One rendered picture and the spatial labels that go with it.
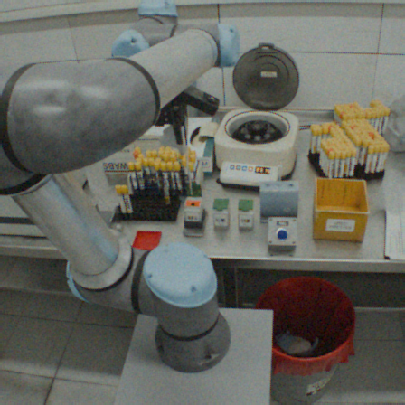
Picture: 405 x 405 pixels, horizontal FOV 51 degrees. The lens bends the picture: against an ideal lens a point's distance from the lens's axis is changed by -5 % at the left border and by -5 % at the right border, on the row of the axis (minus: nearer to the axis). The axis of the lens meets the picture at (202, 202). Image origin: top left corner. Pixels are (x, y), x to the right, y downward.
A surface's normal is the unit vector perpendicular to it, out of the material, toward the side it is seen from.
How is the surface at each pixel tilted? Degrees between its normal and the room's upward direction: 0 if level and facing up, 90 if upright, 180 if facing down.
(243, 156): 90
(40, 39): 90
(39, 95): 39
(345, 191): 90
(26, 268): 0
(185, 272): 7
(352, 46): 90
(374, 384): 0
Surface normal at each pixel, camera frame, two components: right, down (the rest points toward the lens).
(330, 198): -0.19, 0.64
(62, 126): 0.36, 0.33
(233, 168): -0.20, -0.42
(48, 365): -0.08, -0.76
